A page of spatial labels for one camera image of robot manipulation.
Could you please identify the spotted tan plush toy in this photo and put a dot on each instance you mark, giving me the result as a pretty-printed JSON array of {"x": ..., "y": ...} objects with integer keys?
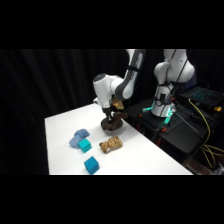
[{"x": 111, "y": 144}]

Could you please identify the small teal cube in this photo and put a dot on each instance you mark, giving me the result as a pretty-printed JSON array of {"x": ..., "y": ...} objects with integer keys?
[{"x": 85, "y": 145}]

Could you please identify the brown deer plush toy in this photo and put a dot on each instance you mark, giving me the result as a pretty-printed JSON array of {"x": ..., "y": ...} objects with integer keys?
[{"x": 115, "y": 121}]

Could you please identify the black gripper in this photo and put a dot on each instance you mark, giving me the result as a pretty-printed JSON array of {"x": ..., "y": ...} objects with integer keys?
[{"x": 107, "y": 110}]

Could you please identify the large teal cube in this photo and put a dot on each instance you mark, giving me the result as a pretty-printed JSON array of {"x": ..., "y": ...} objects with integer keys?
[{"x": 91, "y": 165}]

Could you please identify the black laptop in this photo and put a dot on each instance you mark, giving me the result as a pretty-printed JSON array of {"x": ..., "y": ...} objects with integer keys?
[{"x": 203, "y": 95}]

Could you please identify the small yellow object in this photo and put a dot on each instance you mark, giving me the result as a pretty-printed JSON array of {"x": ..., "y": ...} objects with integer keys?
[{"x": 217, "y": 108}]

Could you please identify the grey bowl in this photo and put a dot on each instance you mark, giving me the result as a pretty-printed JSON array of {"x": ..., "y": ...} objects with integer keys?
[{"x": 113, "y": 131}]

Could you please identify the black robot stand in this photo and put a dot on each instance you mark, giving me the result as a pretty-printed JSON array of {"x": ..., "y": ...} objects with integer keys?
[{"x": 180, "y": 133}]

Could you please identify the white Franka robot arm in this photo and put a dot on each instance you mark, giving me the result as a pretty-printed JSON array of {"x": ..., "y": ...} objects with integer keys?
[{"x": 105, "y": 86}]

